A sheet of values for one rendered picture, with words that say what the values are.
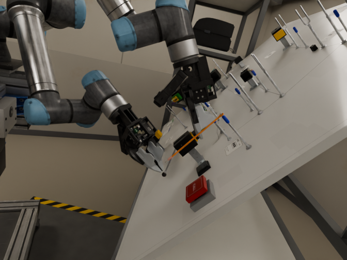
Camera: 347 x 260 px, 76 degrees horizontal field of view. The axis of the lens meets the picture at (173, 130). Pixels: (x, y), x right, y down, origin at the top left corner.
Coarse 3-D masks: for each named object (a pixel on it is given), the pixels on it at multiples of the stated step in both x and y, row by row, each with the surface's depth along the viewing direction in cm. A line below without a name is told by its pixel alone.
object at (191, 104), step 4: (188, 96) 57; (188, 100) 56; (192, 100) 56; (188, 104) 56; (192, 104) 56; (192, 108) 56; (192, 112) 56; (192, 116) 57; (196, 116) 57; (196, 120) 58
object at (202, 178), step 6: (198, 180) 48; (204, 180) 47; (186, 186) 50; (192, 186) 48; (198, 186) 46; (204, 186) 44; (186, 192) 47; (192, 192) 46; (198, 192) 45; (204, 192) 44; (186, 198) 45; (192, 198) 45
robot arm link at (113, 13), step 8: (96, 0) 61; (104, 0) 58; (112, 0) 58; (120, 0) 59; (128, 0) 62; (104, 8) 60; (112, 8) 59; (120, 8) 59; (128, 8) 60; (112, 16) 61; (120, 16) 60
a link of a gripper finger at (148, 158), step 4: (140, 148) 63; (136, 152) 64; (140, 152) 64; (144, 152) 62; (140, 156) 64; (144, 156) 63; (148, 156) 62; (152, 156) 60; (144, 160) 64; (148, 160) 63; (152, 160) 61; (144, 164) 63; (148, 164) 63; (152, 164) 62; (152, 168) 63; (156, 168) 64
